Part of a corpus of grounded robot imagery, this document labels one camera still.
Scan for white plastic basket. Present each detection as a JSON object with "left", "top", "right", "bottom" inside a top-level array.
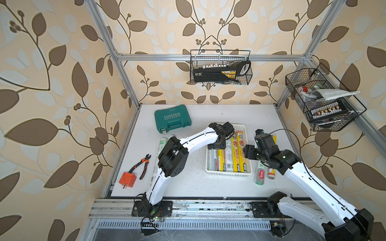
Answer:
[{"left": 205, "top": 124, "right": 253, "bottom": 177}]

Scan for yellow plastic wrap roll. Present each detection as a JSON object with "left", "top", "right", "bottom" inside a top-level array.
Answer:
[{"left": 217, "top": 150, "right": 225, "bottom": 171}]

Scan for green white wrap roll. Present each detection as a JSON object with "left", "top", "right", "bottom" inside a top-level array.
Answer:
[{"left": 225, "top": 139, "right": 234, "bottom": 172}]

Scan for green label wrap roll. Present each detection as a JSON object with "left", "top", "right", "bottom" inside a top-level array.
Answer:
[{"left": 208, "top": 149, "right": 218, "bottom": 171}]

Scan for clear wrap roll thin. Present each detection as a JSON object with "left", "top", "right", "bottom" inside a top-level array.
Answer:
[{"left": 167, "top": 135, "right": 177, "bottom": 144}]

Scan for clear plastic wrap roll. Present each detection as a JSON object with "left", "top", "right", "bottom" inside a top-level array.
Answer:
[{"left": 150, "top": 137, "right": 168, "bottom": 186}]

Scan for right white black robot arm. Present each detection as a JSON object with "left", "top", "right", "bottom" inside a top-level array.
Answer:
[{"left": 243, "top": 129, "right": 374, "bottom": 241}]

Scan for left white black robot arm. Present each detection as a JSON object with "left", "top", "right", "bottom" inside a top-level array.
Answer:
[{"left": 141, "top": 122, "right": 235, "bottom": 207}]

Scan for green plastic tool case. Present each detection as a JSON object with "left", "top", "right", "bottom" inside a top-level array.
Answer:
[{"left": 154, "top": 104, "right": 192, "bottom": 134}]

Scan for black yellow hand saw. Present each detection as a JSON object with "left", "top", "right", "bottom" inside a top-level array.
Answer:
[{"left": 191, "top": 60, "right": 252, "bottom": 84}]

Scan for black bit set holder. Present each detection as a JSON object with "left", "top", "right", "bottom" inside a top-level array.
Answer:
[{"left": 306, "top": 100, "right": 349, "bottom": 122}]

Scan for white paper sheet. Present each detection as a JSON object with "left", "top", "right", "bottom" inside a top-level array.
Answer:
[{"left": 311, "top": 89, "right": 360, "bottom": 100}]

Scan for red black pliers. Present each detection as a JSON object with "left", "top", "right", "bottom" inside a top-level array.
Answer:
[{"left": 129, "top": 154, "right": 152, "bottom": 180}]

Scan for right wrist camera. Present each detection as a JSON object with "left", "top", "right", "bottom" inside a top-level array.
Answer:
[{"left": 255, "top": 129, "right": 264, "bottom": 135}]

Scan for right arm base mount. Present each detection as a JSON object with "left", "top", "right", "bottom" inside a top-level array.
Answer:
[{"left": 250, "top": 202, "right": 283, "bottom": 219}]

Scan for back black wire basket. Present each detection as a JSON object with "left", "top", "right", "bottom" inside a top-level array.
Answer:
[{"left": 190, "top": 49, "right": 253, "bottom": 85}]

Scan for black wire basket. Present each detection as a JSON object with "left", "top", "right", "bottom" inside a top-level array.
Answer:
[
  {"left": 190, "top": 49, "right": 253, "bottom": 85},
  {"left": 285, "top": 63, "right": 367, "bottom": 132}
]

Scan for right black wire basket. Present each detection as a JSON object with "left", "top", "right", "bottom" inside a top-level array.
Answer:
[{"left": 285, "top": 63, "right": 367, "bottom": 132}]

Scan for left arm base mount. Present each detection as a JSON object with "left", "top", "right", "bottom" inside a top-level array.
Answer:
[{"left": 131, "top": 200, "right": 173, "bottom": 219}]

